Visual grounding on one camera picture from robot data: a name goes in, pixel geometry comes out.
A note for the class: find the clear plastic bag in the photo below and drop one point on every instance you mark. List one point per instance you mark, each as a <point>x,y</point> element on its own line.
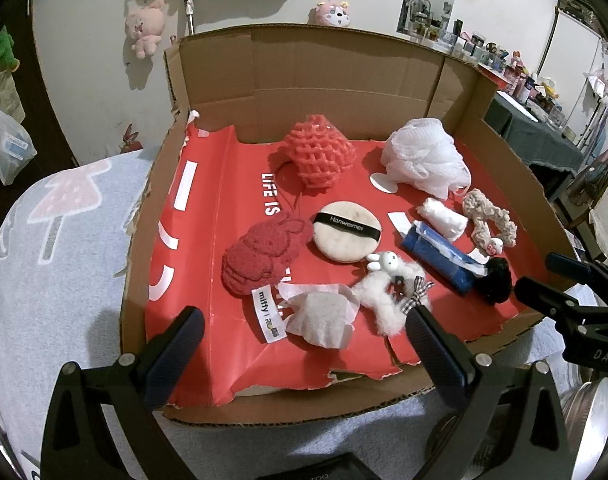
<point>14,145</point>

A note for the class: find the green plush toy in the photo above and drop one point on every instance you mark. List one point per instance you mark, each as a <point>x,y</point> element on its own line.
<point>1,47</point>

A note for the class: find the cardboard box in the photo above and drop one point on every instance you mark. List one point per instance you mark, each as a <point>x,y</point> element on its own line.
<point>334,55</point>

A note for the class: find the row of cosmetics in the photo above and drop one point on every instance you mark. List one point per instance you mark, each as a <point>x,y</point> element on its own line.
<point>508,65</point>

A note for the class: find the black scrunchie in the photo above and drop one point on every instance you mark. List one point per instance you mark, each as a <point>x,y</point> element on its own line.
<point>493,280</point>

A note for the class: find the floral print cosmetic tin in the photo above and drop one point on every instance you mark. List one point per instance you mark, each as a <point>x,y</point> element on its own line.
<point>329,470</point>

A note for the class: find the beige powder puff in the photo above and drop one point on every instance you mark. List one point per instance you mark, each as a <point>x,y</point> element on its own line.
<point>344,245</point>

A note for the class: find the green cloth covered desk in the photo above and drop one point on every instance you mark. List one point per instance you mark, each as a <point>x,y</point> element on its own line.
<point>533,130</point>

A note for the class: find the coral foam net ball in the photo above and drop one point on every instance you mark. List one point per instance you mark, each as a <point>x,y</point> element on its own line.
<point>319,152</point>

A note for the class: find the red tipped makeup brush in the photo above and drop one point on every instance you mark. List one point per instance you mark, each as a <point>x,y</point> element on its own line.
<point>190,12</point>

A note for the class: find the dark patterned storage bag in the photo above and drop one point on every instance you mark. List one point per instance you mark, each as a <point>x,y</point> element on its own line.
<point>576,5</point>

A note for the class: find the pink cartoon coin purse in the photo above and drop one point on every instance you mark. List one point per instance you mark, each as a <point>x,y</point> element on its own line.
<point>334,12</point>

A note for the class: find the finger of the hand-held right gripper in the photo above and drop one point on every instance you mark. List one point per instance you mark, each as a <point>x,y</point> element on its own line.
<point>566,264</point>
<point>533,292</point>

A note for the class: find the blue tissue packet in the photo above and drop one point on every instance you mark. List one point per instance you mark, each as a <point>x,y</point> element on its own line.
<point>433,255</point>

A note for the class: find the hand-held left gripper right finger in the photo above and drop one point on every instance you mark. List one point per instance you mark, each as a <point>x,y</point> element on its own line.
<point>433,355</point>

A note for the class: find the white mesh bath pouf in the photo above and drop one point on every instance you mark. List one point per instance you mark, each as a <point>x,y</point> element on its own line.
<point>423,155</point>

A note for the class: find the cream knitted scrunchie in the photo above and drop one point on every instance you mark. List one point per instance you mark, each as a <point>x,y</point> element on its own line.
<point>483,210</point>

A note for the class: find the white towel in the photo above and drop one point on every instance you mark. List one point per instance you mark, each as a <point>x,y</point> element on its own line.
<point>443,217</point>

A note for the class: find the pink plush toy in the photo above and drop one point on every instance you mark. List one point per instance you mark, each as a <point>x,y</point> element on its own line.
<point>144,25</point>

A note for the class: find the red knitted rabbit sponge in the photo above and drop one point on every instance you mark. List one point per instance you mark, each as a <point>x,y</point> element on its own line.
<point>259,260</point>

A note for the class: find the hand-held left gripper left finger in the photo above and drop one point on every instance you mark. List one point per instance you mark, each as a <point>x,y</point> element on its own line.
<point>176,355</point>

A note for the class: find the beige cloth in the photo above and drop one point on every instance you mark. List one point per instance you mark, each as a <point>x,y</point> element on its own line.
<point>324,317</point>

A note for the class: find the dark wooden door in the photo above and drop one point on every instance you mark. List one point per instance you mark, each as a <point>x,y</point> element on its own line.
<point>49,110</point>

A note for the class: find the red paper liner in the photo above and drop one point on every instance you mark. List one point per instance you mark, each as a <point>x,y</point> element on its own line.
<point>224,270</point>

